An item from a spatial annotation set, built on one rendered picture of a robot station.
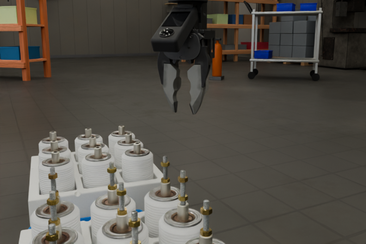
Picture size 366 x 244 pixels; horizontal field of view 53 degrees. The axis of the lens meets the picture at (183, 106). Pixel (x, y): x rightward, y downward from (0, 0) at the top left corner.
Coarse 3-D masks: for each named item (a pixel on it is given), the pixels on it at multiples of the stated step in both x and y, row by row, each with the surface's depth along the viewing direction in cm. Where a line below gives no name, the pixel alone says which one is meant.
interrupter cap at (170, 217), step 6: (174, 210) 75; (192, 210) 75; (168, 216) 72; (174, 216) 73; (192, 216) 72; (198, 216) 72; (168, 222) 70; (174, 222) 70; (180, 222) 70; (186, 222) 70; (192, 222) 70; (198, 222) 70
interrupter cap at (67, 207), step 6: (42, 204) 77; (60, 204) 78; (66, 204) 77; (72, 204) 77; (36, 210) 74; (42, 210) 75; (48, 210) 75; (60, 210) 75; (66, 210) 75; (72, 210) 75; (42, 216) 72; (48, 216) 72; (60, 216) 72
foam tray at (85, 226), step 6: (138, 216) 88; (144, 216) 88; (84, 222) 85; (90, 222) 85; (144, 222) 88; (84, 228) 82; (90, 228) 84; (24, 234) 80; (30, 234) 80; (84, 234) 80; (90, 234) 84; (24, 240) 77; (30, 240) 77; (84, 240) 77; (90, 240) 77; (150, 240) 77; (156, 240) 77
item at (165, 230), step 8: (160, 224) 71; (200, 224) 70; (160, 232) 71; (168, 232) 69; (176, 232) 68; (184, 232) 68; (192, 232) 68; (160, 240) 71; (168, 240) 69; (176, 240) 68; (184, 240) 68
